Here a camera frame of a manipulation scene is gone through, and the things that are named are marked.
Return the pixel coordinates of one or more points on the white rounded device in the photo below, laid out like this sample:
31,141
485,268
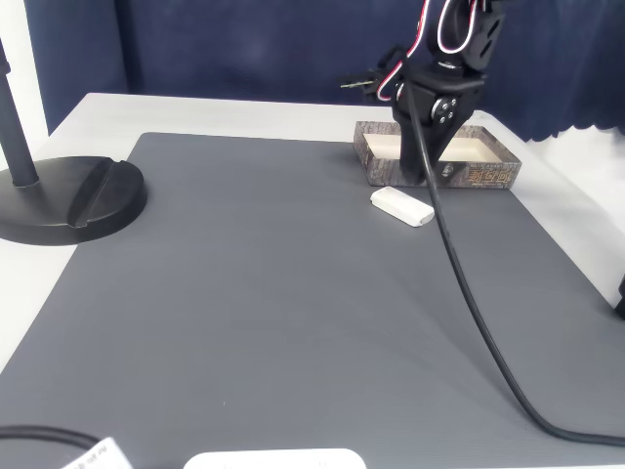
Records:
273,461

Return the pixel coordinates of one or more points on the black round-base stand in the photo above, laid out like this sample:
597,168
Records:
73,205

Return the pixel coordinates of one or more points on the white printed label tag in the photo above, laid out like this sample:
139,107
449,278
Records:
105,454

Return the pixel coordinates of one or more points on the small white rectangular block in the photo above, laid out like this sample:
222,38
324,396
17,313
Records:
401,206

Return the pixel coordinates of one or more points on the dark blue curtain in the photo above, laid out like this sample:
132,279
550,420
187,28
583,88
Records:
244,49

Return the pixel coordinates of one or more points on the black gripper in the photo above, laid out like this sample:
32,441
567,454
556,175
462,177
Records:
441,88

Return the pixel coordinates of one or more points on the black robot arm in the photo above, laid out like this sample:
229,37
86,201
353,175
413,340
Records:
481,39

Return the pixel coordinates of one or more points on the bark-patterned cardboard box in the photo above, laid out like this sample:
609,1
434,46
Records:
488,176

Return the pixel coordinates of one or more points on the grey desk mat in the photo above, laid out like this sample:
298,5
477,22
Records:
244,303

